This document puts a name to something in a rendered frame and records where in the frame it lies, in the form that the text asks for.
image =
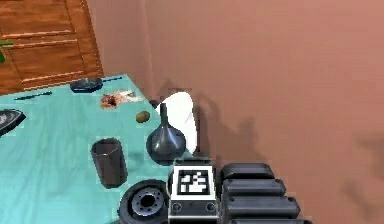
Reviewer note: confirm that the green house plant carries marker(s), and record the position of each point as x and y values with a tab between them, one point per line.
3	50

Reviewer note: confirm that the dark grey vase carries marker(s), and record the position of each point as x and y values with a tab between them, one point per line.
165	141

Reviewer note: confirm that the black pen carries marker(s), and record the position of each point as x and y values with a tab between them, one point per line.
32	95

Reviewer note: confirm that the dark grey cup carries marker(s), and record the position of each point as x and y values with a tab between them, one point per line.
109	162

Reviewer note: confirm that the black flat device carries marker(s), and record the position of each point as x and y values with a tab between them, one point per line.
8	120

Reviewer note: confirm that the red and white food scraps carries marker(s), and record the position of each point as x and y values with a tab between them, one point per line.
115	99

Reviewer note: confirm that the olive green round fruit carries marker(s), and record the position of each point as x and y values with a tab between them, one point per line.
142	116

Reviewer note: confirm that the brown wooden door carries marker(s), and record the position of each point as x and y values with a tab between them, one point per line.
43	43

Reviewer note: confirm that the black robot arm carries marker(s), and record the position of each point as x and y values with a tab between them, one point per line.
248	195

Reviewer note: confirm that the black pan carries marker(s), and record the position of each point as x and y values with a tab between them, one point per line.
86	85

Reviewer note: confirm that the blue pen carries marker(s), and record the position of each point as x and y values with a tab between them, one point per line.
112	79

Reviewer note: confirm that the turquoise table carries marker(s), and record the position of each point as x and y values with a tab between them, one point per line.
56	150

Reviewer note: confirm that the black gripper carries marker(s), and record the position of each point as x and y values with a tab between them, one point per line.
144	202

